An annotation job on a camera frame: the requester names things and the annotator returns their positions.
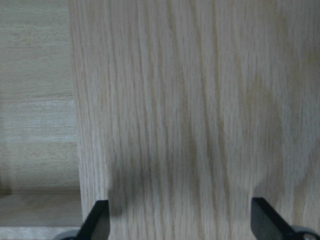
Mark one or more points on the wooden drawer cabinet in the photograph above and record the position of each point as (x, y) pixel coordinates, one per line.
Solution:
(186, 109)

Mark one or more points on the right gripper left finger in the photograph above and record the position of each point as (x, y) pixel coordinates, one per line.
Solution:
(96, 226)

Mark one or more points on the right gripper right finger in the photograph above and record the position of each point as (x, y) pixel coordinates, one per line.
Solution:
(267, 224)

